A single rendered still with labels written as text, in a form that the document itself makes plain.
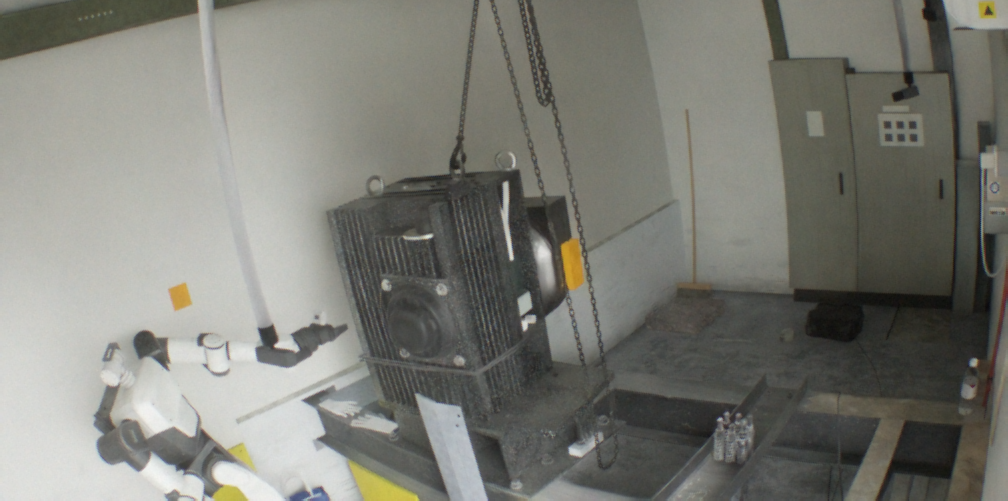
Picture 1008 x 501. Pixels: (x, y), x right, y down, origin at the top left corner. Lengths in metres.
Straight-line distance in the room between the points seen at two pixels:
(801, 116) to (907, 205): 1.01
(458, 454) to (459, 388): 0.25
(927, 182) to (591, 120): 2.46
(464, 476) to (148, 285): 1.47
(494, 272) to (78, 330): 1.72
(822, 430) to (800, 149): 2.51
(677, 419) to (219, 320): 1.98
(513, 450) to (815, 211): 3.02
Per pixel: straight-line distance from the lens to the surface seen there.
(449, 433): 2.13
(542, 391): 2.39
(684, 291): 5.35
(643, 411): 2.91
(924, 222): 4.54
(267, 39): 3.10
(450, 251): 2.04
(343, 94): 3.29
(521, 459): 2.33
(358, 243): 2.27
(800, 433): 2.62
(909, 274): 4.67
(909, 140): 4.42
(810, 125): 4.57
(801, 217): 4.75
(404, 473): 2.92
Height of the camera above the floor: 1.99
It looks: 13 degrees down
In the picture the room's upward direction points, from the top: 10 degrees counter-clockwise
